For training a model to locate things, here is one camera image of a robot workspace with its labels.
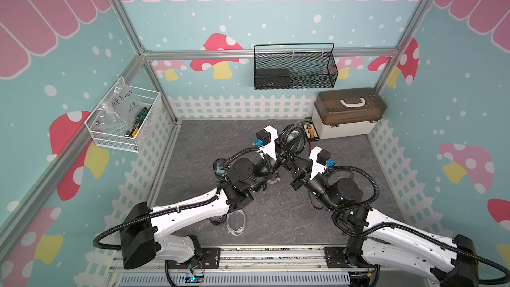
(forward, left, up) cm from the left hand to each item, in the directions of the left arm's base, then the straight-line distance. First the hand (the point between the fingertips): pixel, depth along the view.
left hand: (297, 136), depth 59 cm
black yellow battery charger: (+36, -17, -40) cm, 56 cm away
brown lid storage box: (+34, -31, -23) cm, 52 cm away
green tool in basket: (+13, +56, -7) cm, 58 cm away
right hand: (-3, +3, -6) cm, 7 cm away
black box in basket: (+44, +6, -10) cm, 46 cm away
